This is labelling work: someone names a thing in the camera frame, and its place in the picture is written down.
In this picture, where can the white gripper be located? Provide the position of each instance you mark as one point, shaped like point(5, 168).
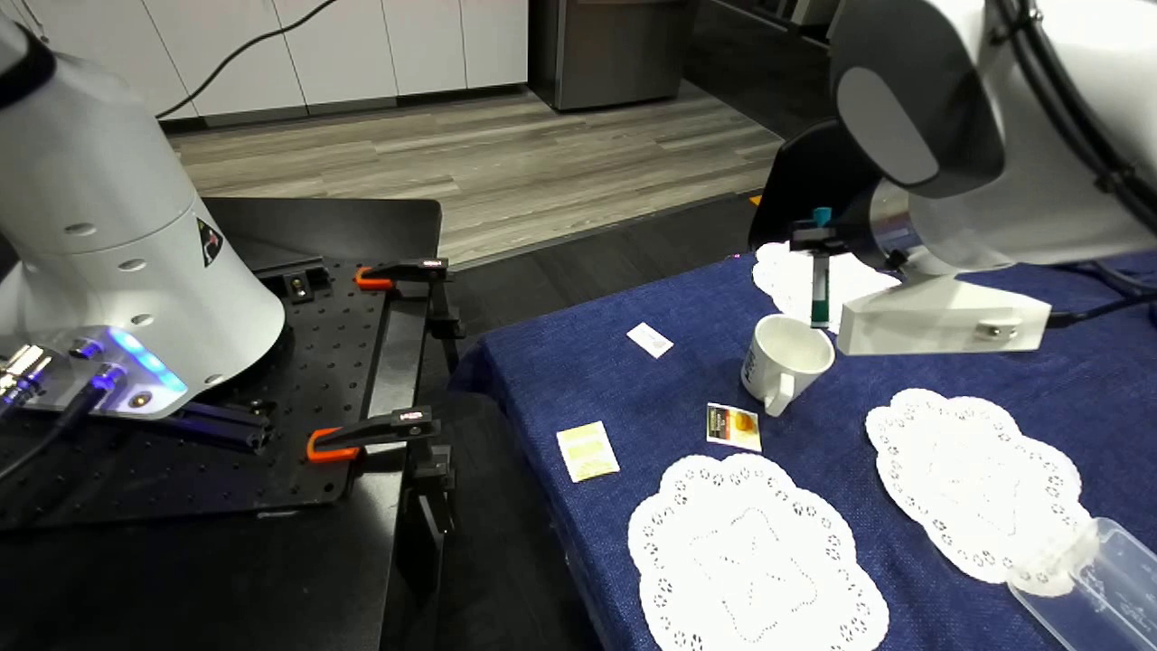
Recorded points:
point(943, 323)

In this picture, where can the teal capped marker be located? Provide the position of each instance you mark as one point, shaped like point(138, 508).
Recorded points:
point(817, 291)

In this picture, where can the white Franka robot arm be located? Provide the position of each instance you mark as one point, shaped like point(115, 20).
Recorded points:
point(109, 220)

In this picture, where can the white ceramic mug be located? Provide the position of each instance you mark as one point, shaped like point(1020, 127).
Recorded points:
point(781, 357)

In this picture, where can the white paper lace doily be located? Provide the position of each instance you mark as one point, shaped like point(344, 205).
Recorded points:
point(753, 562)
point(781, 285)
point(979, 488)

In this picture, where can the black chair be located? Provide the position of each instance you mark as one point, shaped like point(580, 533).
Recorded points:
point(790, 181)

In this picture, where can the blue denim table cloth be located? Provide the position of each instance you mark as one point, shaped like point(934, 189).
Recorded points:
point(962, 385)

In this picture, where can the dark background furniture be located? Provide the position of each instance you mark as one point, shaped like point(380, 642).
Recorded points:
point(746, 54)

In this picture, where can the small white paper sachet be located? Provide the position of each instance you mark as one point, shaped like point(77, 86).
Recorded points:
point(647, 343)

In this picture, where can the small colourful sachet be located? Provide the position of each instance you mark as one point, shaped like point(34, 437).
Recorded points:
point(732, 429)

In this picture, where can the stainless steel appliance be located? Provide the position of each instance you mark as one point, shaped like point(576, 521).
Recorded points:
point(610, 47)

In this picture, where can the pale yellow paper sachet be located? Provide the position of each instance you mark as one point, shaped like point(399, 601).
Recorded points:
point(587, 452)

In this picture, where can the black orange bar clamp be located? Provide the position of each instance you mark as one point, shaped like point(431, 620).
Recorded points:
point(363, 437)
point(399, 278)

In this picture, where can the clear plastic container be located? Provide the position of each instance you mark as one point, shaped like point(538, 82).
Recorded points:
point(1105, 598)

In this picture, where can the white cabinet row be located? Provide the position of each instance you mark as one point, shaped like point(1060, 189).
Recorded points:
point(363, 47)

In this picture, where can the black perforated robot table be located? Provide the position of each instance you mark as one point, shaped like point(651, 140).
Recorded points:
point(327, 364)

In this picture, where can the small black bracket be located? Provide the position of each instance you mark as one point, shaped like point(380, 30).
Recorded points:
point(308, 285)

